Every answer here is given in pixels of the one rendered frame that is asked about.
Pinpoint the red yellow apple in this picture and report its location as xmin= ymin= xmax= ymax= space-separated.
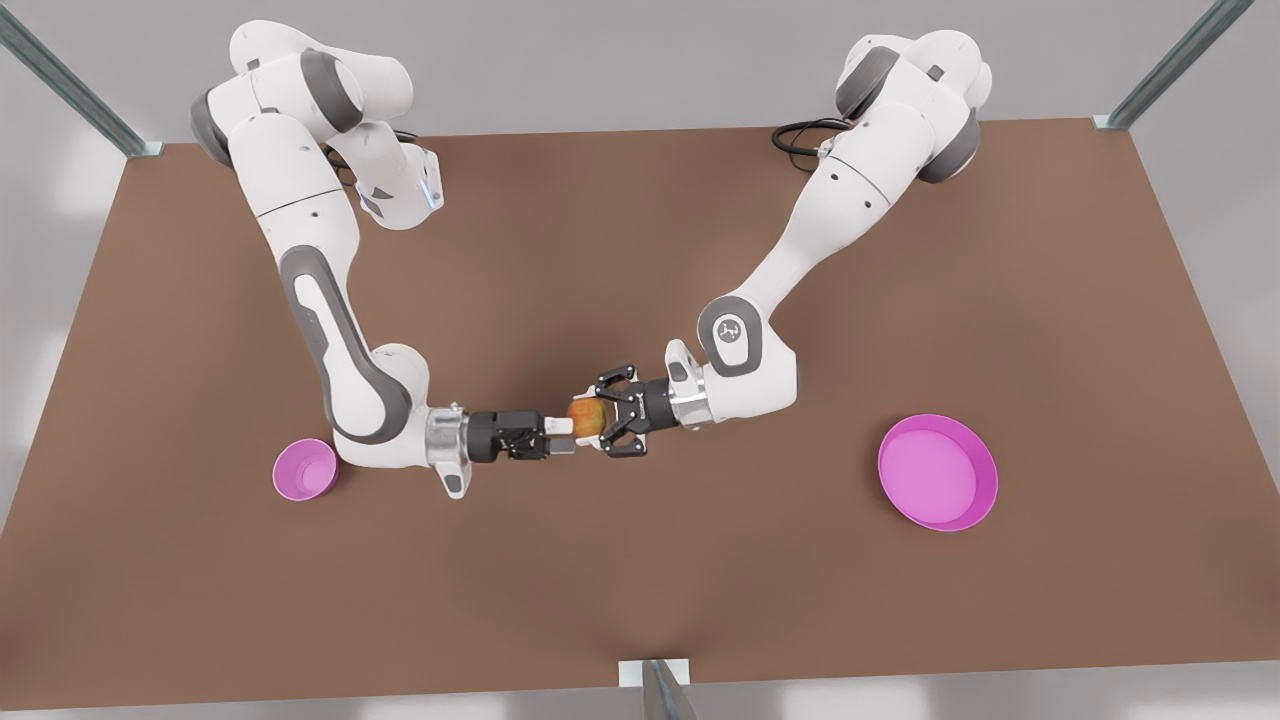
xmin=567 ymin=397 xmax=614 ymax=442

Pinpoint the small pink bowl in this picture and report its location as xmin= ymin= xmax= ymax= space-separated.
xmin=272 ymin=438 xmax=340 ymax=503

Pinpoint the pink plate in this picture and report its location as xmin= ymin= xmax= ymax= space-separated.
xmin=878 ymin=414 xmax=999 ymax=532

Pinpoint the silver frame post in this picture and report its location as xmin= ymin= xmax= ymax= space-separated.
xmin=1092 ymin=0 xmax=1257 ymax=132
xmin=0 ymin=8 xmax=164 ymax=160
xmin=618 ymin=657 xmax=694 ymax=720

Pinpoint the black cable loop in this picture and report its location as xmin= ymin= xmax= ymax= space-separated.
xmin=771 ymin=117 xmax=852 ymax=174

